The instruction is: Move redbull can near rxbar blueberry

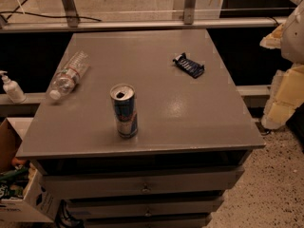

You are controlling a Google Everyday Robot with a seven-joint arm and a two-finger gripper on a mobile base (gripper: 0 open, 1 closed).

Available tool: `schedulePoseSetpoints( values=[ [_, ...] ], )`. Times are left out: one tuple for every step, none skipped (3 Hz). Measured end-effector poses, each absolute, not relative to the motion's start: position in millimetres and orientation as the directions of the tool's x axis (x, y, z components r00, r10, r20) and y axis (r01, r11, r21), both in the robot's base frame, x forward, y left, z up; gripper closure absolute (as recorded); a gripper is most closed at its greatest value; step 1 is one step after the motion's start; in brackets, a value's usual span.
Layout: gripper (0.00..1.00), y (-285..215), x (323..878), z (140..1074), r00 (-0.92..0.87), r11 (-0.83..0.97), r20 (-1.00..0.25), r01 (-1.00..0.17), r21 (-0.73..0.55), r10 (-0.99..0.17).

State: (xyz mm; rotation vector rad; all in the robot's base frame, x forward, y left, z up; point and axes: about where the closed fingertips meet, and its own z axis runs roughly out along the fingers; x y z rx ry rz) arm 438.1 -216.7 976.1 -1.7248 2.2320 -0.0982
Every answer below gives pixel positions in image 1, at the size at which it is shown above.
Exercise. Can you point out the grey drawer cabinet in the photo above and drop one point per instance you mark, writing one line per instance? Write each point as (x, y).
(192, 140)

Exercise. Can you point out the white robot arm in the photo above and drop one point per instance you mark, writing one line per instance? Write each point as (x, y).
(292, 40)

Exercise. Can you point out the white cardboard box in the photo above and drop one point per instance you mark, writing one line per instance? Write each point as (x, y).
(23, 198)

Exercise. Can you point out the dark blue rxbar wrapper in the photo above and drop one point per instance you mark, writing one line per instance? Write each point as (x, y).
(190, 67)

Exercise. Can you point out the white pump dispenser bottle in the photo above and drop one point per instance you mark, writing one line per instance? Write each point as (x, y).
(13, 90)

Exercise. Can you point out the clear plastic water bottle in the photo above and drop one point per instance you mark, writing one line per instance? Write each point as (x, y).
(69, 76)

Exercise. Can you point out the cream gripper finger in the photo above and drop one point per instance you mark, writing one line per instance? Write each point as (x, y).
(272, 40)
(286, 96)

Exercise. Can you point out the blue silver redbull can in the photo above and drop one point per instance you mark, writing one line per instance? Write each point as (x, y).
(124, 106)

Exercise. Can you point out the green items in box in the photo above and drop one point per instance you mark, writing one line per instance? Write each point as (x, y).
(13, 183)

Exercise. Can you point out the aluminium frame rail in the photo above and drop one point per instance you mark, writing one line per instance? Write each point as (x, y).
(86, 15)

